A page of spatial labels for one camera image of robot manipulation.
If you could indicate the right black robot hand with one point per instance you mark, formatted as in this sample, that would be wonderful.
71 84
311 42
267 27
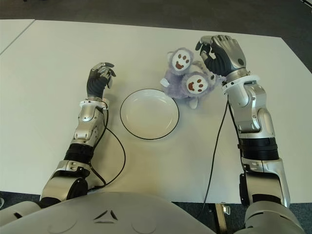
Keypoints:
224 56

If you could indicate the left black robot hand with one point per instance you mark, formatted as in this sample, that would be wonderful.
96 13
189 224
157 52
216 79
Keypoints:
97 84

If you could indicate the purple plush bunny doll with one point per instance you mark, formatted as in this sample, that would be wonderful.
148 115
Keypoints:
187 78

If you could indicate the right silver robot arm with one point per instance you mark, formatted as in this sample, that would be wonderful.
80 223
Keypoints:
258 136

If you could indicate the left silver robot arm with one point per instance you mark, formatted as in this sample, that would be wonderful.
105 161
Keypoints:
83 136

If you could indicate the white plate black rim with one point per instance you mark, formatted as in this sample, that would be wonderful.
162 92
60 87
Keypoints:
150 114

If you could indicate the grey robot torso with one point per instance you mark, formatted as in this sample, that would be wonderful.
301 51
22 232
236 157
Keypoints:
117 214

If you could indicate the grey caster wheel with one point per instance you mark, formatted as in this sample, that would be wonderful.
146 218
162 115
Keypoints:
1 202
225 208

